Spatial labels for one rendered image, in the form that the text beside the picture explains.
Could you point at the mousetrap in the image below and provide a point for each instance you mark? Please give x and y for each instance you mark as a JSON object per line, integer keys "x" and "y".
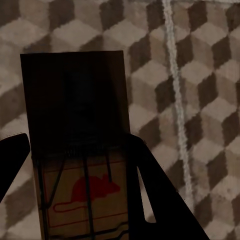
{"x": 78, "y": 117}

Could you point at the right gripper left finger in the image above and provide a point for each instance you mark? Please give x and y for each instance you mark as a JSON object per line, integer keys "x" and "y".
{"x": 13, "y": 152}

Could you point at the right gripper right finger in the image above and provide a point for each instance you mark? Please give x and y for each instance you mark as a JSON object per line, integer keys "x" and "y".
{"x": 174, "y": 220}

